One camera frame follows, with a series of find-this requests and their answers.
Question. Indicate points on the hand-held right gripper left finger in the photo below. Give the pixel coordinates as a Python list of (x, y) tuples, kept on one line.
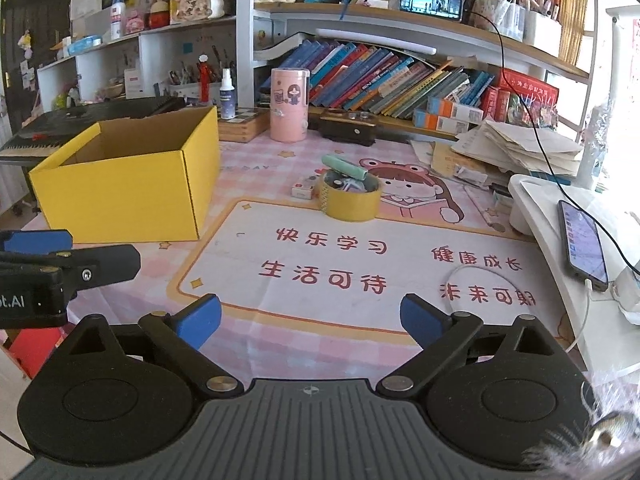
[(200, 317)]

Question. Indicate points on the pink cartoon box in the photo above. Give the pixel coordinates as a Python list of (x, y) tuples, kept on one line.
[(135, 24)]

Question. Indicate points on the stack of yellow notebooks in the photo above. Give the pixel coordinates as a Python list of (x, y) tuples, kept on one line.
[(572, 20)]

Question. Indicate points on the yellow cardboard box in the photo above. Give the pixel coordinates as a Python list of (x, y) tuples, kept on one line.
[(125, 195)]

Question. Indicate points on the phone showing video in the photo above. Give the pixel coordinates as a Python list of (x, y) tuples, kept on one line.
[(430, 5)]

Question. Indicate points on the black electronic keyboard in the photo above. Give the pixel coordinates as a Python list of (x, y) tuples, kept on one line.
[(50, 125)]

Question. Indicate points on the dark wooden door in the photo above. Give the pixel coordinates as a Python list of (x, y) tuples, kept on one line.
[(35, 10)]

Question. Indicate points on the red blue cardboard box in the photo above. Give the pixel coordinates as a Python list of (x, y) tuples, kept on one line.
[(35, 350)]

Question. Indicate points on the yellow tape roll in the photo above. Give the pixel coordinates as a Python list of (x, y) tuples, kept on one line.
[(350, 207)]

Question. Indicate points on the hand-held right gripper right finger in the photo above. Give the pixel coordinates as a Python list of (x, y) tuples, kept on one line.
[(420, 320)]

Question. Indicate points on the pen holder with pens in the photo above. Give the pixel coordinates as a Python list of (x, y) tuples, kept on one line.
[(185, 72)]

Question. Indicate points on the white desk stand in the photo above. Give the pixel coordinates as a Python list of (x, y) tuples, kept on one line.
[(537, 210)]

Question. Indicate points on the pale green tube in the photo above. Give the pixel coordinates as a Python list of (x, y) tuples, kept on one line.
[(345, 167)]

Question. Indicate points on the wooden chessboard box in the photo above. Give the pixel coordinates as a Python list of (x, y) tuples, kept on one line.
[(242, 127)]

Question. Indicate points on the beige paper envelopes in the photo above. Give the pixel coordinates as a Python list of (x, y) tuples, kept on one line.
[(445, 160)]

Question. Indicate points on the small hanging plush doll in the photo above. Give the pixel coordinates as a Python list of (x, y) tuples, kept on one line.
[(25, 40)]

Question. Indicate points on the white spray bottle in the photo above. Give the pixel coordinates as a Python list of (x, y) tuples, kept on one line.
[(228, 100)]

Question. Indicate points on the white charger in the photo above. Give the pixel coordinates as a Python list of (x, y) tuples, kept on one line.
[(627, 292)]

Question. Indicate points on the red printed box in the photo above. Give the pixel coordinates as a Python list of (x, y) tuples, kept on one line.
[(525, 97)]

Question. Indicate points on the stack of white papers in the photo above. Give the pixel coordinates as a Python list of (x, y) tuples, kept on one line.
[(525, 145)]

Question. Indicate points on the white pen organizer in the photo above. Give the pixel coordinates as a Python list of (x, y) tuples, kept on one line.
[(542, 32)]

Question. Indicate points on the white desk hutch shelf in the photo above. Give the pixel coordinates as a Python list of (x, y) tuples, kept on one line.
[(320, 16)]

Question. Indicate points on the pink cartoon cylinder container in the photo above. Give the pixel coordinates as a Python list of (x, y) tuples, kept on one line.
[(290, 110)]

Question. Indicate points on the dark wooden box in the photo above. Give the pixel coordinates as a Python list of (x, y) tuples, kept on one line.
[(345, 132)]

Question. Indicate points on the white box red label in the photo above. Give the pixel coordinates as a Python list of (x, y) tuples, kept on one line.
[(136, 82)]

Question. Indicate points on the white lamp bar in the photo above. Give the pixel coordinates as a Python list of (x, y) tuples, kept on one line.
[(375, 42)]

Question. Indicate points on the white pole with tinsel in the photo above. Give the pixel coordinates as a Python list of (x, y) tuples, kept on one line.
[(617, 60)]

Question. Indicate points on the pink checkered desktop tablecloth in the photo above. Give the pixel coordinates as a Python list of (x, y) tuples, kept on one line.
[(250, 160)]

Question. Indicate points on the white pen holder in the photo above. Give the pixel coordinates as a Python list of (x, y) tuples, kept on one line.
[(190, 91)]

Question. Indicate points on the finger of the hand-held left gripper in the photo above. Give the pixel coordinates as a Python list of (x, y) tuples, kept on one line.
[(35, 241), (110, 265)]

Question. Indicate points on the white cubby shelf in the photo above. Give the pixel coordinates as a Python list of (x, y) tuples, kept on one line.
[(147, 50)]

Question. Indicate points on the white lotion bottle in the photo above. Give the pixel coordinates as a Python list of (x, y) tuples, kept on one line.
[(117, 17)]

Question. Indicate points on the black smartphone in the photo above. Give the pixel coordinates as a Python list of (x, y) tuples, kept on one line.
[(582, 242)]

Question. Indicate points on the small white red box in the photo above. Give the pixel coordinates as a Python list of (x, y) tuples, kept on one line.
[(303, 190)]

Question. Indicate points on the blue orange white box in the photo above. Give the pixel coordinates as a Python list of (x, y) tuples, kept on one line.
[(440, 124), (455, 109)]

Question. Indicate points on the blue wet wipes pack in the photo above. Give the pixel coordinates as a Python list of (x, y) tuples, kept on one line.
[(85, 46)]

